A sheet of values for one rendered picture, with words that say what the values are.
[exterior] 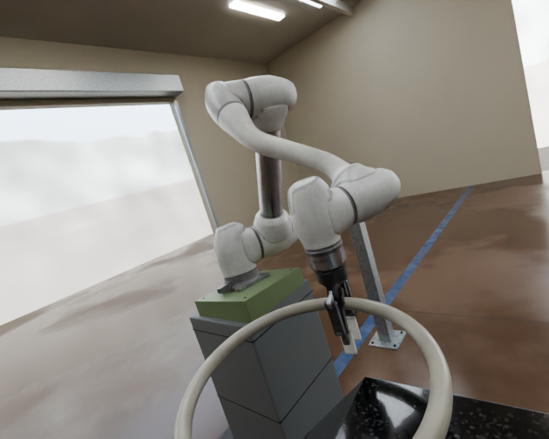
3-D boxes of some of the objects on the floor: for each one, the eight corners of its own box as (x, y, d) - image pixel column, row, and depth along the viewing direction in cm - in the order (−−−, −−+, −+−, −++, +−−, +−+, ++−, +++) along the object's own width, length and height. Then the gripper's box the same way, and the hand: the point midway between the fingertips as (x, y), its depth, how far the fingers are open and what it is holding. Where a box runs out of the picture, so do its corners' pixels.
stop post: (406, 332, 210) (367, 178, 194) (397, 350, 195) (354, 185, 179) (378, 329, 223) (339, 185, 207) (368, 346, 208) (325, 192, 193)
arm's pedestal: (228, 471, 147) (172, 321, 136) (290, 396, 183) (249, 273, 172) (313, 530, 113) (247, 337, 102) (368, 424, 149) (323, 273, 138)
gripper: (325, 250, 83) (348, 324, 88) (301, 284, 68) (330, 370, 73) (352, 246, 79) (374, 325, 84) (333, 281, 64) (362, 374, 69)
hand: (350, 335), depth 78 cm, fingers closed on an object, 4 cm apart
